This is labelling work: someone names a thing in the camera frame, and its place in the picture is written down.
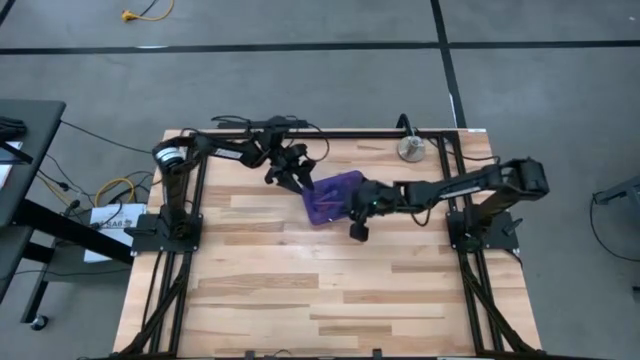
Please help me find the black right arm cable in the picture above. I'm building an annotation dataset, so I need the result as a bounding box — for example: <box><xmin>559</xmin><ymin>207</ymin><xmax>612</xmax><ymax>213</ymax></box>
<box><xmin>397</xmin><ymin>113</ymin><xmax>501</xmax><ymax>164</ymax></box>

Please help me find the purple plastic supply box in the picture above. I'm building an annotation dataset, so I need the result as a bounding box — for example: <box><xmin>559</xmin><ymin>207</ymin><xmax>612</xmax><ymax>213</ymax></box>
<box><xmin>301</xmin><ymin>169</ymin><xmax>365</xmax><ymax>227</ymax></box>

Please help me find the yellow cable with plug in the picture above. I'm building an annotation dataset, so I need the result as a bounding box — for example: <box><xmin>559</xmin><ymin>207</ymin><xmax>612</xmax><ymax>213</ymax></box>
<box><xmin>121</xmin><ymin>0</ymin><xmax>176</xmax><ymax>24</ymax></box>

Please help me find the black side table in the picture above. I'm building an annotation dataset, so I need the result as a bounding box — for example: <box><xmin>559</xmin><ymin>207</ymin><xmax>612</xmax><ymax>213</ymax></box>
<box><xmin>0</xmin><ymin>98</ymin><xmax>134</xmax><ymax>326</ymax></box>

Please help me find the white sheet dark clip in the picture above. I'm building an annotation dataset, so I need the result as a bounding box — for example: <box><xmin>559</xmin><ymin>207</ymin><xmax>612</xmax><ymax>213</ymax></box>
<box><xmin>0</xmin><ymin>140</ymin><xmax>34</xmax><ymax>166</ymax></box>

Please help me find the black pouch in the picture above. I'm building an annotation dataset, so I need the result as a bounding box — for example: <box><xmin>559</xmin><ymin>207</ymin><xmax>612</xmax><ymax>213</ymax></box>
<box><xmin>0</xmin><ymin>115</ymin><xmax>28</xmax><ymax>142</ymax></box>

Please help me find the black floor cable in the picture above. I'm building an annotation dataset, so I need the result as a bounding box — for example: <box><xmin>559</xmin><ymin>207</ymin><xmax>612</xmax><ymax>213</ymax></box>
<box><xmin>588</xmin><ymin>192</ymin><xmax>640</xmax><ymax>264</ymax></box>
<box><xmin>59</xmin><ymin>119</ymin><xmax>161</xmax><ymax>156</ymax></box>

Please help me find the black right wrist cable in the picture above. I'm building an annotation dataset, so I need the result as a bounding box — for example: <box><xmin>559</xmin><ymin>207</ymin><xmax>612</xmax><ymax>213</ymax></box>
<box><xmin>408</xmin><ymin>207</ymin><xmax>432</xmax><ymax>227</ymax></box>

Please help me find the metal cylinder on disc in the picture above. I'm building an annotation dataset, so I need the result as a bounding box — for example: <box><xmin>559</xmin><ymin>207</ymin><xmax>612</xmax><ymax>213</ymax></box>
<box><xmin>396</xmin><ymin>134</ymin><xmax>429</xmax><ymax>164</ymax></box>

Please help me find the yellow coiled cable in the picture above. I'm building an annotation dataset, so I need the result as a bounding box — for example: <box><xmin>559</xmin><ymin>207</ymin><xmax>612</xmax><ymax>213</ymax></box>
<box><xmin>93</xmin><ymin>177</ymin><xmax>137</xmax><ymax>207</ymax></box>

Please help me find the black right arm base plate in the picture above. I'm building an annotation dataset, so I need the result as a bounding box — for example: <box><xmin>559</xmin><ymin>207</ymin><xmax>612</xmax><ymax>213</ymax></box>
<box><xmin>446</xmin><ymin>209</ymin><xmax>521</xmax><ymax>251</ymax></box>

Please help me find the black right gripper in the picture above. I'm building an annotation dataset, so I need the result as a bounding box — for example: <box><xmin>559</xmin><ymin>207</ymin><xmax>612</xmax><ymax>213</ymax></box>
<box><xmin>349</xmin><ymin>179</ymin><xmax>404</xmax><ymax>243</ymax></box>

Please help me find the white printed paper sheet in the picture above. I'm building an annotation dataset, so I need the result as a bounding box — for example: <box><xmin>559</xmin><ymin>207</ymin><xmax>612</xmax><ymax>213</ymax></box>
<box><xmin>83</xmin><ymin>202</ymin><xmax>149</xmax><ymax>264</ymax></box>

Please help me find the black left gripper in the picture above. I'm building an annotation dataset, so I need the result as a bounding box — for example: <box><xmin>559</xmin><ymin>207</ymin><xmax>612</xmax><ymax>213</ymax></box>
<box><xmin>259</xmin><ymin>139</ymin><xmax>317</xmax><ymax>194</ymax></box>

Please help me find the grey stand leg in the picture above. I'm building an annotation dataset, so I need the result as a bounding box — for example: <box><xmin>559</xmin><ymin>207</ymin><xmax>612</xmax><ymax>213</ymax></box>
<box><xmin>592</xmin><ymin>173</ymin><xmax>640</xmax><ymax>207</ymax></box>

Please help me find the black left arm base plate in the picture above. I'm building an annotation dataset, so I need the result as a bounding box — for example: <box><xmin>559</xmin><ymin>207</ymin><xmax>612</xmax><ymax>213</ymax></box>
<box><xmin>124</xmin><ymin>212</ymin><xmax>204</xmax><ymax>254</ymax></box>

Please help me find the black aluminium table frame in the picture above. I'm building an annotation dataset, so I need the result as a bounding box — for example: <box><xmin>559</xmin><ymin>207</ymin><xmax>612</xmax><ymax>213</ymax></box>
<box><xmin>117</xmin><ymin>128</ymin><xmax>544</xmax><ymax>360</ymax></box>

